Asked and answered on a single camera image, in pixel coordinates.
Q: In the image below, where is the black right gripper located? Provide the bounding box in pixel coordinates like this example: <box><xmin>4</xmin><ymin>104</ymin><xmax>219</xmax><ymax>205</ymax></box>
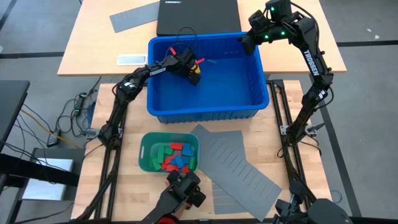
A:
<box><xmin>248</xmin><ymin>0</ymin><xmax>294</xmax><ymax>44</ymax></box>

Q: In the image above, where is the large blue plastic bin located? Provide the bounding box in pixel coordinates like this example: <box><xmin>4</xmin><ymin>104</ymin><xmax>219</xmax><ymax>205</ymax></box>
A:
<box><xmin>146</xmin><ymin>32</ymin><xmax>271</xmax><ymax>124</ymax></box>

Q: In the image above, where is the short grey slotted divider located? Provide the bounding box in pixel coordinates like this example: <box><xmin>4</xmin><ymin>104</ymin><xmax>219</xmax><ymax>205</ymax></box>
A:
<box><xmin>212</xmin><ymin>129</ymin><xmax>247</xmax><ymax>215</ymax></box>

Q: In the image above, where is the teal plastic basket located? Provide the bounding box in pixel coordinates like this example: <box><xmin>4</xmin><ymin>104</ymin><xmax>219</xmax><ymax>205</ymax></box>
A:
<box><xmin>138</xmin><ymin>132</ymin><xmax>200</xmax><ymax>174</ymax></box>

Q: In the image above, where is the long green block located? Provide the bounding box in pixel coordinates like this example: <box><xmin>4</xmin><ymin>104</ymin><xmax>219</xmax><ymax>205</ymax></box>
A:
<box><xmin>156</xmin><ymin>144</ymin><xmax>165</xmax><ymax>164</ymax></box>

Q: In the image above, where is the long red block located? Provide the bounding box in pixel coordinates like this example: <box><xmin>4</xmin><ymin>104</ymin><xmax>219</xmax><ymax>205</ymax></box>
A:
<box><xmin>164</xmin><ymin>152</ymin><xmax>183</xmax><ymax>166</ymax></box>

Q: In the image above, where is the black closed laptop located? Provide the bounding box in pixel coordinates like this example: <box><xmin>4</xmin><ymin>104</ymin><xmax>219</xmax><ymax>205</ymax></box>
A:
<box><xmin>156</xmin><ymin>0</ymin><xmax>243</xmax><ymax>37</ymax></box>

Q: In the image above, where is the white-edged grey phone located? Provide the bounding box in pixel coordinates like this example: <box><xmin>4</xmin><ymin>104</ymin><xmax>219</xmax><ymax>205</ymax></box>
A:
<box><xmin>117</xmin><ymin>54</ymin><xmax>147</xmax><ymax>66</ymax></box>

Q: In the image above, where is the flat grey sheet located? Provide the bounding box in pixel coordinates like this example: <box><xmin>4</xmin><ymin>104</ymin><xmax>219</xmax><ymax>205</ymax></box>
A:
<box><xmin>109</xmin><ymin>1</ymin><xmax>161</xmax><ymax>34</ymax></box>

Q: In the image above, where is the black power strip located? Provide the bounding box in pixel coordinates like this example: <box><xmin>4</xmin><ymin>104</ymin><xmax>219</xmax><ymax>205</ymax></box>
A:
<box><xmin>74</xmin><ymin>91</ymin><xmax>88</xmax><ymax>118</ymax></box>

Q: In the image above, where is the black pointed lever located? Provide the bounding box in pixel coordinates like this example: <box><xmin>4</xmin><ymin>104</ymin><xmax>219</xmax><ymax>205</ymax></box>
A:
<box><xmin>306</xmin><ymin>123</ymin><xmax>326</xmax><ymax>134</ymax></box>

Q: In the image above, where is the person's hand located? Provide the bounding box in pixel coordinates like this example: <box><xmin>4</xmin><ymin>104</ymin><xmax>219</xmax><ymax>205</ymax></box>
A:
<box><xmin>172</xmin><ymin>202</ymin><xmax>192</xmax><ymax>222</ymax></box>

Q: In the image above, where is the black power adapter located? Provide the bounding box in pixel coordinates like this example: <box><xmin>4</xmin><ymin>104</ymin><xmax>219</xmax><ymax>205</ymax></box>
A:
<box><xmin>46</xmin><ymin>132</ymin><xmax>62</xmax><ymax>148</ymax></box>

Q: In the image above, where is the person's red wristband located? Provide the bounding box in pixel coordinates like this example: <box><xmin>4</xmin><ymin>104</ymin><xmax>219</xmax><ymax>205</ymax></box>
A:
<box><xmin>157</xmin><ymin>216</ymin><xmax>180</xmax><ymax>224</ymax></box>

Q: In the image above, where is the black side desk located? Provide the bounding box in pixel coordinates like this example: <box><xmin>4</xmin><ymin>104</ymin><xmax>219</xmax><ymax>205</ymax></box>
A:
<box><xmin>0</xmin><ymin>80</ymin><xmax>31</xmax><ymax>144</ymax></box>

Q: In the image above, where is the black horizontal bar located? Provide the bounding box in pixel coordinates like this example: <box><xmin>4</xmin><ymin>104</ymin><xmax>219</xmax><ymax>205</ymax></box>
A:
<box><xmin>0</xmin><ymin>152</ymin><xmax>80</xmax><ymax>187</ymax></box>

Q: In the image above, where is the white flat box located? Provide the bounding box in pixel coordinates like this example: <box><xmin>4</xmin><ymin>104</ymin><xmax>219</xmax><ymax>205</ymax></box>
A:
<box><xmin>21</xmin><ymin>157</ymin><xmax>75</xmax><ymax>202</ymax></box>

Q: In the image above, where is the black left camera cable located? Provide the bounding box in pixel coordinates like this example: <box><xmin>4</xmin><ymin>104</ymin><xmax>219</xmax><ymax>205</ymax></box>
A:
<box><xmin>176</xmin><ymin>26</ymin><xmax>199</xmax><ymax>51</ymax></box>

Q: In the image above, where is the black camera cable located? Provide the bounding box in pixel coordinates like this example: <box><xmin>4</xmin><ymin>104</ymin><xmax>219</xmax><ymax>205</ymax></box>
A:
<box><xmin>290</xmin><ymin>1</ymin><xmax>321</xmax><ymax>47</ymax></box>
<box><xmin>176</xmin><ymin>26</ymin><xmax>199</xmax><ymax>51</ymax></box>

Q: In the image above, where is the black right camera cable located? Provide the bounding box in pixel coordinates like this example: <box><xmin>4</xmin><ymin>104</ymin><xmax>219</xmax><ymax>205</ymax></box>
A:
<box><xmin>290</xmin><ymin>1</ymin><xmax>321</xmax><ymax>47</ymax></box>

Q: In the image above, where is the blue coiled cable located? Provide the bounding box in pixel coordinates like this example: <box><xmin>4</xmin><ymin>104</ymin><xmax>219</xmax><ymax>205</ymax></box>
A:
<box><xmin>84</xmin><ymin>101</ymin><xmax>96</xmax><ymax>127</ymax></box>

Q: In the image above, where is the grey metal mount bracket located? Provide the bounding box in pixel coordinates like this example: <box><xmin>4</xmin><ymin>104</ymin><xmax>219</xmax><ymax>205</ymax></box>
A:
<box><xmin>279</xmin><ymin>124</ymin><xmax>295</xmax><ymax>136</ymax></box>
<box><xmin>81</xmin><ymin>127</ymin><xmax>124</xmax><ymax>138</ymax></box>

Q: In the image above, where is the black floor cable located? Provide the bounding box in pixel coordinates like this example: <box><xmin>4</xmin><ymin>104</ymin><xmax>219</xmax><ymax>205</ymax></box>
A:
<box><xmin>55</xmin><ymin>98</ymin><xmax>81</xmax><ymax>138</ymax></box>
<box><xmin>21</xmin><ymin>103</ymin><xmax>53</xmax><ymax>133</ymax></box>

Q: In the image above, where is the orange floor cable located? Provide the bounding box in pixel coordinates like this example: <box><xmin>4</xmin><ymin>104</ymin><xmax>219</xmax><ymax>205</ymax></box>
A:
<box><xmin>20</xmin><ymin>108</ymin><xmax>81</xmax><ymax>149</ymax></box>

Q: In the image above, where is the black cable hose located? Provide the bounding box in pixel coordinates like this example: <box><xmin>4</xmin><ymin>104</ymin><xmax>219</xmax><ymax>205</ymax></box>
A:
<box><xmin>73</xmin><ymin>149</ymin><xmax>121</xmax><ymax>223</ymax></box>
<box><xmin>282</xmin><ymin>149</ymin><xmax>312</xmax><ymax>200</ymax></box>

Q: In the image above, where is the blue ring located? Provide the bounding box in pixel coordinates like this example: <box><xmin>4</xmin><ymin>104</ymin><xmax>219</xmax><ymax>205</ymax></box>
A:
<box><xmin>330</xmin><ymin>189</ymin><xmax>343</xmax><ymax>205</ymax></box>

